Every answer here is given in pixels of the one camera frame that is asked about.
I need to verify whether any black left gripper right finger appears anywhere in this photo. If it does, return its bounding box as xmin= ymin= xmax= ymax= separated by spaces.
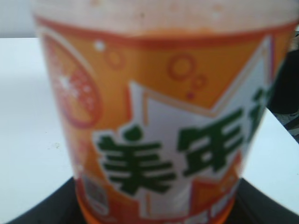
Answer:
xmin=230 ymin=179 xmax=299 ymax=224

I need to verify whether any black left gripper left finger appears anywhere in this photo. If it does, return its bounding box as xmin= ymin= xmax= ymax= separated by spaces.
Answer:
xmin=8 ymin=178 xmax=86 ymax=224

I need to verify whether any orange soda plastic bottle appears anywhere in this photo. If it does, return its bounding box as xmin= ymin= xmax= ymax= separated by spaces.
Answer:
xmin=31 ymin=0 xmax=299 ymax=224

